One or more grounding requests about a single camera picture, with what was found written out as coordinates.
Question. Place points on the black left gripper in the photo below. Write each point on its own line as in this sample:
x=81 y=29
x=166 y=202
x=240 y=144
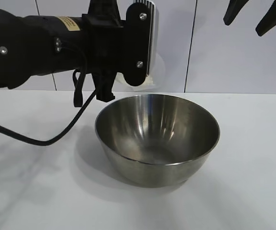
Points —
x=104 y=43

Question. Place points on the clear plastic measuring cup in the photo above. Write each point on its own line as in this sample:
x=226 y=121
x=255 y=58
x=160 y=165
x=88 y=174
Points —
x=159 y=72

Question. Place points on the stainless steel mixing bowl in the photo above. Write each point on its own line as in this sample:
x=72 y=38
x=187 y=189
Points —
x=152 y=148

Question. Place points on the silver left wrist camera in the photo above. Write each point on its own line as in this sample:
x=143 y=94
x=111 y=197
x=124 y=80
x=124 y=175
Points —
x=137 y=36

